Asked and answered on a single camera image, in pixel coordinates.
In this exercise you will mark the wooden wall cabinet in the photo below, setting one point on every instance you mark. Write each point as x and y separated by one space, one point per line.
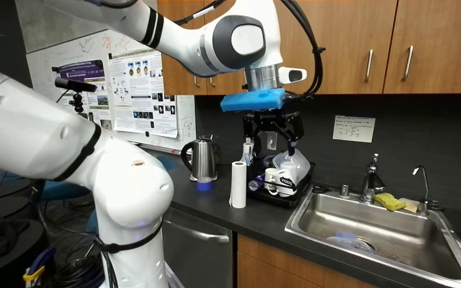
350 40

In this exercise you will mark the steel sink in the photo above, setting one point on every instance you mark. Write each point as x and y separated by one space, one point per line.
394 236

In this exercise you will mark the beige sponge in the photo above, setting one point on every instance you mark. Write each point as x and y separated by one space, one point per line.
411 205

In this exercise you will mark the black sink stopper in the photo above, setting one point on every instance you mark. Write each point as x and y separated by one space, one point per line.
321 189

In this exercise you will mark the wall socket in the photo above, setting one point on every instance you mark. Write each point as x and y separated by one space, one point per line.
271 141

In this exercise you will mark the plain white mug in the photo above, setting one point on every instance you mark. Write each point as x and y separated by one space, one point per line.
269 178

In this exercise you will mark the purple bottle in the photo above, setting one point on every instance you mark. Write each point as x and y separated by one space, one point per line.
256 183

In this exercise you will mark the chrome sink cap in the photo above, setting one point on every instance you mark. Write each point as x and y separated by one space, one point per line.
344 190

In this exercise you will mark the yellow clamp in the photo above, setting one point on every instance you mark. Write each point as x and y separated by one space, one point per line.
33 274

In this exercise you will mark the white research poster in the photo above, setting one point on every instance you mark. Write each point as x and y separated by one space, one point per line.
142 92

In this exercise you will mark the white mug with black print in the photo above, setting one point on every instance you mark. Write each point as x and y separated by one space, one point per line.
286 183

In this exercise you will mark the paper note on wall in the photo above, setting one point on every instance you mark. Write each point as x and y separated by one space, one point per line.
353 128

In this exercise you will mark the camera on mount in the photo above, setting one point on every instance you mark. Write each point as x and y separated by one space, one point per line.
74 85

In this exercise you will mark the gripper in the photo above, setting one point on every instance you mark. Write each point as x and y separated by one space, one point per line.
273 119

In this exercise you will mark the small chrome tap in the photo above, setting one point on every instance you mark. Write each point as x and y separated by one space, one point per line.
425 192

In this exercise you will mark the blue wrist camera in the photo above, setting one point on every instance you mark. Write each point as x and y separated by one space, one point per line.
250 100

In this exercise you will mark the purple research poster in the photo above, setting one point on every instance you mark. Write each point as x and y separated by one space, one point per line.
82 72

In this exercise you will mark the blue chair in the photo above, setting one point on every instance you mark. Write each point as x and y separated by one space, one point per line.
168 162
62 190

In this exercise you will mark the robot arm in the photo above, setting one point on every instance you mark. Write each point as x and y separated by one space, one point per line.
126 200

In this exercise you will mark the black dish drying tray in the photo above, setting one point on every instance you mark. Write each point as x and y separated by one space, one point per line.
284 199

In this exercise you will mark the round dark table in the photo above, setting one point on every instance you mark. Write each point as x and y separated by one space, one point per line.
10 256

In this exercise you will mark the steel dishwasher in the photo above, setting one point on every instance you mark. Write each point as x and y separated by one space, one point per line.
198 260

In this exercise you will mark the steel electric kettle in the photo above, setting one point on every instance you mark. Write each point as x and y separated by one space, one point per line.
203 159

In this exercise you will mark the blue tape roll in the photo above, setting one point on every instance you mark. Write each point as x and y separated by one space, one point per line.
204 184

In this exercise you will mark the wooden cabinet door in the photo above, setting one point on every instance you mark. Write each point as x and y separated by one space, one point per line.
178 82
346 36
442 28

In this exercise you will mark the white paper towel roll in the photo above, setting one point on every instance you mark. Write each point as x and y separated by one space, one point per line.
238 186

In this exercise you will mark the whiteboard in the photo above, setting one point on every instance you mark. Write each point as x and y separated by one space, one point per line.
74 50

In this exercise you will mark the clear plastic container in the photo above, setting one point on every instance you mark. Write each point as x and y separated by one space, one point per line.
300 164

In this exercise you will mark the yellow sponge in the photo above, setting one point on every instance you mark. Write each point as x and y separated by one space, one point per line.
389 202

